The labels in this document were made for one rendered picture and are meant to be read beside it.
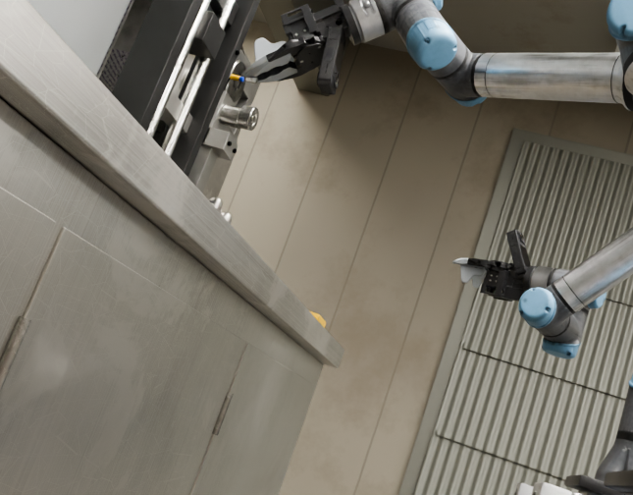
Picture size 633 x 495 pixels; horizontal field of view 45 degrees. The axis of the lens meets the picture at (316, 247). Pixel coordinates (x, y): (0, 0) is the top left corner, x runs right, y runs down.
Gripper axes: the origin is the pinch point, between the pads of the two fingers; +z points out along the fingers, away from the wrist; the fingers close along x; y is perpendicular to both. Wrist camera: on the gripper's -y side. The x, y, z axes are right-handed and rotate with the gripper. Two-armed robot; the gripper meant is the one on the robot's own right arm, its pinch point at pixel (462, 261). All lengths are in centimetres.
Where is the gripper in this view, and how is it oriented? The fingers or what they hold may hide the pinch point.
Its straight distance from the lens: 192.8
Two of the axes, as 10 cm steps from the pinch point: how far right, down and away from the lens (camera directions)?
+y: -2.5, 9.6, -1.1
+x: 6.2, 2.5, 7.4
